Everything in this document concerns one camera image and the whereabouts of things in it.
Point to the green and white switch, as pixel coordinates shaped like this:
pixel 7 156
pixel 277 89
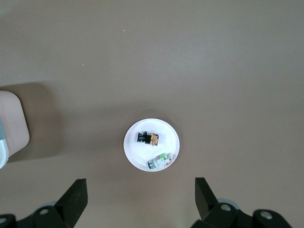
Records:
pixel 159 162

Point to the white lidded storage box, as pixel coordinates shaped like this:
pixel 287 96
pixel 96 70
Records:
pixel 14 118

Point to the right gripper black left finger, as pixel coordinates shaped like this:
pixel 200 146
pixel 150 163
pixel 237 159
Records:
pixel 70 206

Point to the pink round plate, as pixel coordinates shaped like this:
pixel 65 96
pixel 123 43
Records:
pixel 137 154

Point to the orange and black switch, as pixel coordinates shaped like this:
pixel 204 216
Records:
pixel 148 138

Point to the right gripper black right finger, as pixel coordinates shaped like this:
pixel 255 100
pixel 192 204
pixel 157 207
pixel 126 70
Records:
pixel 207 206

